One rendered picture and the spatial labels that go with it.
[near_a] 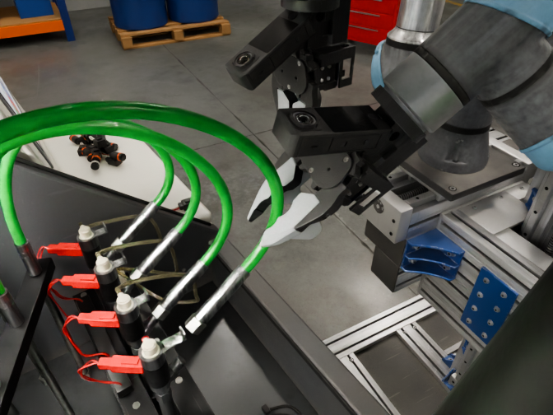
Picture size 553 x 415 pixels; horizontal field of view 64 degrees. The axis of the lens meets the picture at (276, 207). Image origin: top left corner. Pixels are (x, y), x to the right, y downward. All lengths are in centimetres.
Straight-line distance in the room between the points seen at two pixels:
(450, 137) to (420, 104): 56
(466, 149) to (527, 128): 52
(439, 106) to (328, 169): 12
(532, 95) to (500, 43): 6
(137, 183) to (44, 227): 35
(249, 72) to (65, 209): 39
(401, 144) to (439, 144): 52
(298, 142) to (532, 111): 22
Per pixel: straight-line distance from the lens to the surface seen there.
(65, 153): 125
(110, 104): 35
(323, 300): 205
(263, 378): 86
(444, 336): 177
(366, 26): 471
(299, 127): 40
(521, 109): 48
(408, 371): 165
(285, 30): 56
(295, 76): 58
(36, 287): 71
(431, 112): 45
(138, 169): 112
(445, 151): 101
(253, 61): 54
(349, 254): 227
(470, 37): 46
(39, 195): 74
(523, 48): 47
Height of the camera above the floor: 157
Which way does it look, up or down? 38 degrees down
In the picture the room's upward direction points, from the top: straight up
